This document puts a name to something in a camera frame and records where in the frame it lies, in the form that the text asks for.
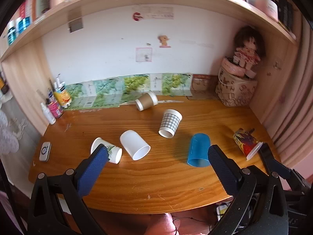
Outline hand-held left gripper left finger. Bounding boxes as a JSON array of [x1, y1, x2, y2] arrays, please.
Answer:
[[28, 144, 109, 235]]

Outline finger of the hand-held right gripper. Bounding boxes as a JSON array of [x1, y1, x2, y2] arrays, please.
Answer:
[[259, 143, 292, 180]]

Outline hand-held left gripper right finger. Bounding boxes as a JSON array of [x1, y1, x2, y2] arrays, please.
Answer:
[[207, 145, 289, 235]]

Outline colourful printed paper cup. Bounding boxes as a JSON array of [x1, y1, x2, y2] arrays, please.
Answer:
[[232, 128, 264, 161]]

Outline white cup with leaf print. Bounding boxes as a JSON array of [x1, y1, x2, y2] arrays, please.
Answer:
[[90, 137, 123, 164]]

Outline blue plastic cup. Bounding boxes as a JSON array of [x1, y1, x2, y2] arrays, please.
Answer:
[[187, 133, 211, 167]]

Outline plain white cup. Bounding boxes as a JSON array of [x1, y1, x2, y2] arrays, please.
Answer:
[[120, 130, 151, 161]]

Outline grey checked paper cup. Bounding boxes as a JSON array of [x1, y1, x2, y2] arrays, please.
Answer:
[[158, 109, 183, 138]]

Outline brown paper cup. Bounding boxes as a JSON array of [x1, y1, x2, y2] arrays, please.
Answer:
[[135, 90, 158, 112]]

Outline pink cup with label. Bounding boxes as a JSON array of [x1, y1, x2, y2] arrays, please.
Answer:
[[254, 0, 279, 22]]

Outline white power strip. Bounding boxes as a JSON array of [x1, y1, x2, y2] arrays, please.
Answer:
[[216, 202, 231, 222]]

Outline small white square device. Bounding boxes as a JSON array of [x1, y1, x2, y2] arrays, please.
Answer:
[[39, 142, 52, 162]]

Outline pink curtain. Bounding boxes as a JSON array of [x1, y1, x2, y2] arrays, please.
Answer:
[[259, 12, 313, 174]]

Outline white spray bottle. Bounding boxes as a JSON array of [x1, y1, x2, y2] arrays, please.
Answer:
[[40, 102, 57, 125]]

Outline pink printed bottle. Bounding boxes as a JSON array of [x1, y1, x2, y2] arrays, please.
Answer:
[[48, 99, 63, 119]]

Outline beige woven basket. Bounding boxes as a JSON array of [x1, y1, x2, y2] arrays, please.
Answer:
[[215, 65, 258, 107]]

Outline orange and yellow bottle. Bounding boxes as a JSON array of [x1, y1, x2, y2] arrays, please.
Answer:
[[54, 86, 72, 108]]

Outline person's leg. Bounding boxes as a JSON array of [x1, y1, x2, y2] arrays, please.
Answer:
[[144, 213, 208, 235]]

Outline dark blue tube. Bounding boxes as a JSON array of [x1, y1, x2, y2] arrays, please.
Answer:
[[47, 79, 55, 103]]

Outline green leaf print boxes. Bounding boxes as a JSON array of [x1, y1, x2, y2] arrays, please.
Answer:
[[64, 73, 193, 110]]

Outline white lace cloth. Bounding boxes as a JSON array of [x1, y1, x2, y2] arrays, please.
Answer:
[[0, 108, 20, 155]]

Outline pink round box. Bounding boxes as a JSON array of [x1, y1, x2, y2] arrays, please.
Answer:
[[221, 57, 245, 77]]

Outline brown-haired rag doll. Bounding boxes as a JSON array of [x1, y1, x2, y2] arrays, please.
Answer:
[[232, 26, 264, 79]]

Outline black books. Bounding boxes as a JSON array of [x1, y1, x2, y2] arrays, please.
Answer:
[[277, 0, 295, 33]]

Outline teal jar with white lid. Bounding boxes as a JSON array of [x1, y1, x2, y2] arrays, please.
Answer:
[[16, 17, 32, 34], [6, 22, 18, 46]]

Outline pink square wall sticker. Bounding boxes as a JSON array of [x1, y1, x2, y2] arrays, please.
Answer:
[[135, 47, 153, 62]]

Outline yellow cartoon wall sticker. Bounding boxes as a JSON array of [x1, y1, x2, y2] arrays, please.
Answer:
[[158, 35, 172, 48]]

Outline grey wall hook plate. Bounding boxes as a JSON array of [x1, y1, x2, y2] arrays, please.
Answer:
[[68, 20, 84, 33]]

